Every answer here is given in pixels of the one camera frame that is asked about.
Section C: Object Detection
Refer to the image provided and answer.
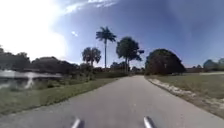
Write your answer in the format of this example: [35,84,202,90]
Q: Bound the low dark hedge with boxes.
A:
[78,66,146,80]

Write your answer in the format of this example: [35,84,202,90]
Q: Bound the dark broad-crowned tree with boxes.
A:
[115,36,145,72]

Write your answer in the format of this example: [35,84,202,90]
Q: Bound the short palm tree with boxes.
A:
[81,46,102,69]

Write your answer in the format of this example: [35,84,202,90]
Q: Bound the tall palm tree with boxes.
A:
[95,26,118,70]

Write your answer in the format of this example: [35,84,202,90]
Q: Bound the grey asphalt path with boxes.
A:
[0,74,224,128]

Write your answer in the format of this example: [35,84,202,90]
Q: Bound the large round dark tree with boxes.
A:
[144,48,187,76]

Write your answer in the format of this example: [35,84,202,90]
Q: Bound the robot's own part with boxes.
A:
[143,116,153,128]
[70,117,82,128]

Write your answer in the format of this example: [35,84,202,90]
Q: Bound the dark wood behind pond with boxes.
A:
[0,46,81,75]

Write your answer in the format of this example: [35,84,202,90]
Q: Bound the grass verge beside water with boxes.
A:
[0,76,122,117]

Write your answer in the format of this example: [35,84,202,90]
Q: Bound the pond water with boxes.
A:
[0,69,64,90]

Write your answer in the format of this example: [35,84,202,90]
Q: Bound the grass field with sandy edge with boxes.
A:
[145,71,224,119]

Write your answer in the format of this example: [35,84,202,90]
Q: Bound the distant green trees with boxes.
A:
[202,57,224,72]

